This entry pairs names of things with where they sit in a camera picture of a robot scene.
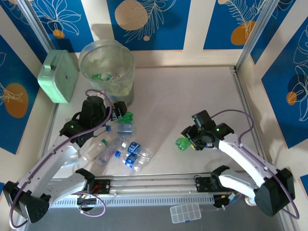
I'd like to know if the square clear bottle blue cap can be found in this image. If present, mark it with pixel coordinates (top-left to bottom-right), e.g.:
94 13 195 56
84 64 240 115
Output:
105 123 136 136

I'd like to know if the clear bottle pink label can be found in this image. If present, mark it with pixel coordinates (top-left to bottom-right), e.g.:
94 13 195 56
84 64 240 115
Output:
95 136 126 167

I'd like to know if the clear bin with bag liner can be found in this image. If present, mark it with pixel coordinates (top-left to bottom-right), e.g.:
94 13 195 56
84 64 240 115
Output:
78 39 135 108

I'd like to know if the mint green plastic box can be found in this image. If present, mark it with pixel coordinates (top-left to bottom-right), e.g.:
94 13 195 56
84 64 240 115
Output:
37 50 79 104

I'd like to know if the clear compartment organizer box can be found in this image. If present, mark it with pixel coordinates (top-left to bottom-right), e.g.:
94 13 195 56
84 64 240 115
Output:
169 203 202 224

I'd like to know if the jar with orange lid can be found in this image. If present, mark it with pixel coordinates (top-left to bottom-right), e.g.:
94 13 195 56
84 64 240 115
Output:
244 196 257 207

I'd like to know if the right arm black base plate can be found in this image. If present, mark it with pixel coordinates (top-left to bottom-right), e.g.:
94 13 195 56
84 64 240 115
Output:
194 177 231 193

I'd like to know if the aluminium rail frame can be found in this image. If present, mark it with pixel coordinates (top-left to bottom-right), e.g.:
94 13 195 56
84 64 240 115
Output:
20 172 286 199

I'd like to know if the aluminium side rail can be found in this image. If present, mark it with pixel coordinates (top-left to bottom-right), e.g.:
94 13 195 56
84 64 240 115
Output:
230 66 272 174

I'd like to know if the slotted grey cable duct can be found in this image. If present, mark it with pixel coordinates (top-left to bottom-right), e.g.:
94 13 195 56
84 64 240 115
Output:
30 195 215 208

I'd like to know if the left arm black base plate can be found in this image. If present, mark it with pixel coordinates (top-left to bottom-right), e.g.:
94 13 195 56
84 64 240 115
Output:
66 178 111 195

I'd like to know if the aluminium frame post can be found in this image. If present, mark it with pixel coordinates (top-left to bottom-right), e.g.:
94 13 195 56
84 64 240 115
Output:
235 0 281 71
17 0 55 52

